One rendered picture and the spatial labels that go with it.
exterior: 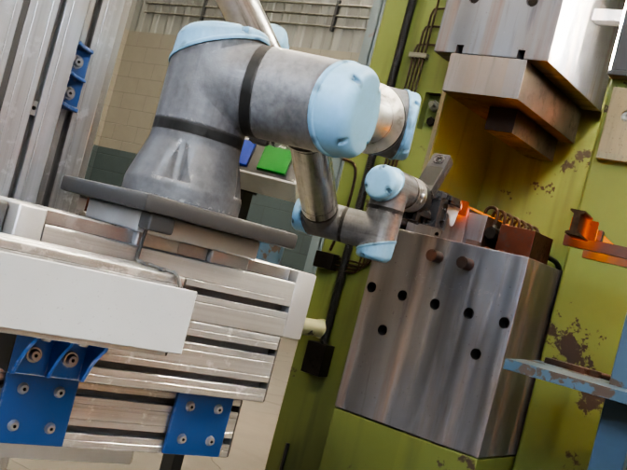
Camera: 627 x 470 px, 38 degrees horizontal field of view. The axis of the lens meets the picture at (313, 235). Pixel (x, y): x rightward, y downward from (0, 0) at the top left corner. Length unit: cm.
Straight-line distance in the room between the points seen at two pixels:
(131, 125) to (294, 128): 1051
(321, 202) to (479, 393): 57
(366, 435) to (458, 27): 100
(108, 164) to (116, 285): 1078
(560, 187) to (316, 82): 160
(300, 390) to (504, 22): 108
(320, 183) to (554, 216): 103
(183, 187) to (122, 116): 1064
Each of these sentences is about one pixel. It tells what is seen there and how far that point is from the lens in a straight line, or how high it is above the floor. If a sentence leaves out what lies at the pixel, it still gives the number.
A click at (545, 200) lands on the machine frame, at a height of 112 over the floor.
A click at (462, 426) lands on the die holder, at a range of 208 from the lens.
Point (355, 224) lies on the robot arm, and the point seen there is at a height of 88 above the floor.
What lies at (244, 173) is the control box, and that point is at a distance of 229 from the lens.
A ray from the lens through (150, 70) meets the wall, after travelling 1162.
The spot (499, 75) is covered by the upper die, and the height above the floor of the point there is 132.
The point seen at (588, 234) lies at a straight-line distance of 172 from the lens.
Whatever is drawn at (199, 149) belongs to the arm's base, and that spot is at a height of 89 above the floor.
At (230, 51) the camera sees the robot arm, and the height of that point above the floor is 101.
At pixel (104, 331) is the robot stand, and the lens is 95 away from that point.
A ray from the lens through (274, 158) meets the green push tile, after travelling 229.
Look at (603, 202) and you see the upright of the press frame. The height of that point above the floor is 109.
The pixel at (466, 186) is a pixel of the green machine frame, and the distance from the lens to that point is 262.
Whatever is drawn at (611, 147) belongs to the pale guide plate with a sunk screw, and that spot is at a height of 121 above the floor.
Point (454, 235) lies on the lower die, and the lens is 218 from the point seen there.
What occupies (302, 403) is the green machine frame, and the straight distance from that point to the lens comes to 252.
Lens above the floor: 79
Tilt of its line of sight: 2 degrees up
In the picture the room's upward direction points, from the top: 15 degrees clockwise
